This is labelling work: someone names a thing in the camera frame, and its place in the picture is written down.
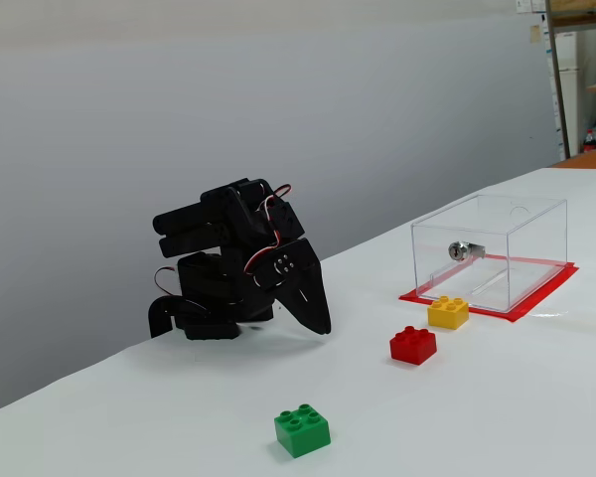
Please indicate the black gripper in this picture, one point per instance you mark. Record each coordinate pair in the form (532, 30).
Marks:
(298, 278)

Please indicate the green lego brick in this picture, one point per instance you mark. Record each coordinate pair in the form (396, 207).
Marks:
(303, 437)

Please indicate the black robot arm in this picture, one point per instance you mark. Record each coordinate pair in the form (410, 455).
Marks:
(228, 208)

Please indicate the red lego brick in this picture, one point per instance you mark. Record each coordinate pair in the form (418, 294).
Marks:
(412, 350)

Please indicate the yellow lego brick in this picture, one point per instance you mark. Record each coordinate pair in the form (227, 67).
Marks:
(447, 315)

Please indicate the transparent plastic box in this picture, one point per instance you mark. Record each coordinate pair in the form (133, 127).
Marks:
(526, 223)

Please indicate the black table clamp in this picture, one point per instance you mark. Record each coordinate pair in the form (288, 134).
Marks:
(159, 315)

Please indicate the silver cam lock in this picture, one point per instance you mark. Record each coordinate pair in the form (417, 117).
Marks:
(459, 251)

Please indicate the red base mat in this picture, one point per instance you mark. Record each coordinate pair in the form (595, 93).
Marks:
(546, 289)

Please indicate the red cap cola bottle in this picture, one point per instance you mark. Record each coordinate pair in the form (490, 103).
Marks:
(590, 143)

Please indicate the metal shelf rack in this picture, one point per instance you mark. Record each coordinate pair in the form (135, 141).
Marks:
(560, 99)

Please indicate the yellowish paper note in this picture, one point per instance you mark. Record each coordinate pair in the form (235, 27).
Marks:
(535, 32)

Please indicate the white paper labels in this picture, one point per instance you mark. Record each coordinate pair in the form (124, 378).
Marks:
(529, 5)

